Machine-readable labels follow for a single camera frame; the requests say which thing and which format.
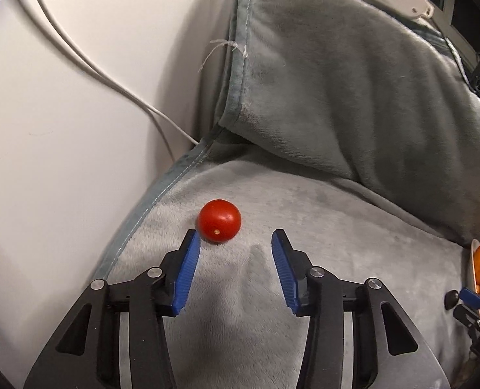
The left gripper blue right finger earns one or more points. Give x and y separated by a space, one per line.
292 267

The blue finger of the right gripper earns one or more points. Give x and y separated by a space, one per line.
469 298

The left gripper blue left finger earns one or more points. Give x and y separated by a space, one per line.
178 267

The dark plum beside mandarin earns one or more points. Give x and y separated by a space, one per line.
451 299

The red cherry tomato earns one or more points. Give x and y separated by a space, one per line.
219 221

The floral white plate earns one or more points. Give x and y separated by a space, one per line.
472 282

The grey sofa back cushion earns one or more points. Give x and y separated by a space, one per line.
344 88

